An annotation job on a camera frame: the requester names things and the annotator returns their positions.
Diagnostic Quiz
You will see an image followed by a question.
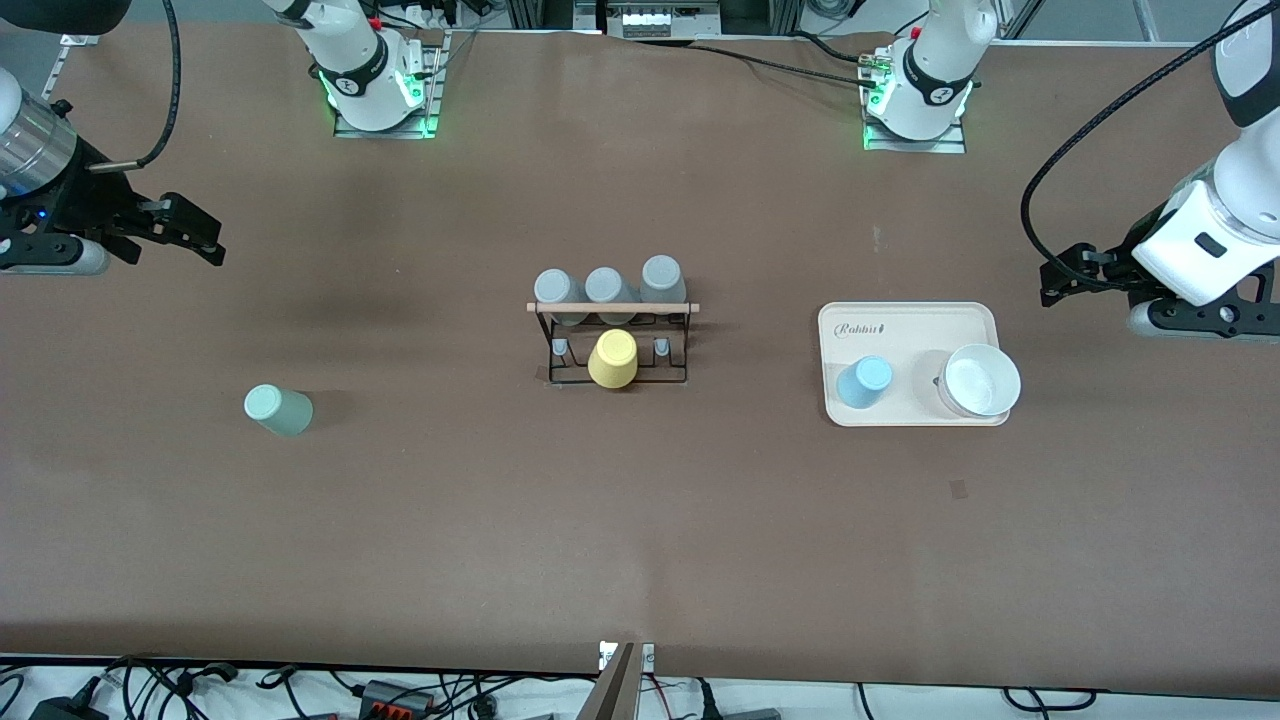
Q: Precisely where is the black power adapter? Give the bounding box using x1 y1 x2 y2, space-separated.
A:
28 690 113 720

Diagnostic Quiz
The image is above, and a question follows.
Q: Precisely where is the camera mount post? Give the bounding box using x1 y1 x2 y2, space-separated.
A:
575 640 657 720

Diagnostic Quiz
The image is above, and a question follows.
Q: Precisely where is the pale green cup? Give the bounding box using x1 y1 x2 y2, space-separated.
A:
243 384 315 438

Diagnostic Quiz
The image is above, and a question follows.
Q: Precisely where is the black wire cup rack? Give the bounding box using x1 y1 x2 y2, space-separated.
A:
526 298 701 389

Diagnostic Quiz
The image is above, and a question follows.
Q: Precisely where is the yellow cup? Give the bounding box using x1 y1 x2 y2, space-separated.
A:
587 329 640 390

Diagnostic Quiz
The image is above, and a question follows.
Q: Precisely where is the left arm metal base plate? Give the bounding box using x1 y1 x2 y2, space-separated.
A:
860 48 969 155

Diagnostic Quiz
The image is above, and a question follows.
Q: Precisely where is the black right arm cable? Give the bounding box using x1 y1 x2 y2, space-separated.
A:
88 0 182 174

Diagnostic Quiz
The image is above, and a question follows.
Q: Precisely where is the white power strip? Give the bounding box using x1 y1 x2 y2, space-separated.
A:
604 0 723 40

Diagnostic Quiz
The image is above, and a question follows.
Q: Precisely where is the black orange connector box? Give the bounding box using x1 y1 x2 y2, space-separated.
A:
358 679 438 717

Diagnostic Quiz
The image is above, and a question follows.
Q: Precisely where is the grey cup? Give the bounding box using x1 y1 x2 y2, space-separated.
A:
584 266 638 307
533 268 590 327
639 255 689 306

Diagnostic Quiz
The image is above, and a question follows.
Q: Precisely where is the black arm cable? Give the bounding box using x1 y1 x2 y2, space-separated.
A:
1019 4 1280 273
88 0 182 174

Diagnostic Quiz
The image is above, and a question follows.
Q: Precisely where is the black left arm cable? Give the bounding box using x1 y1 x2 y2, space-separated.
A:
1019 4 1280 273

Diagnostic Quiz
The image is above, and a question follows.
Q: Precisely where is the white bowl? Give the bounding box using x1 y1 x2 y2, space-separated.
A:
936 343 1023 420

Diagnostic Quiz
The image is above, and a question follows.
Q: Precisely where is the black table cable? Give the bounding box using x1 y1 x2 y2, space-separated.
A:
688 36 883 89

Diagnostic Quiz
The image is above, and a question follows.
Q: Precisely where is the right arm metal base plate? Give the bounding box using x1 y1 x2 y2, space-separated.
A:
332 28 447 140

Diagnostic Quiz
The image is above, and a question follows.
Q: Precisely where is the light blue cup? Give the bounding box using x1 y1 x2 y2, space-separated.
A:
835 355 894 411

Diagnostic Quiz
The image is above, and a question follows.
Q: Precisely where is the beige plastic tray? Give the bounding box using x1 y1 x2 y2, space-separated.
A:
817 301 1011 429

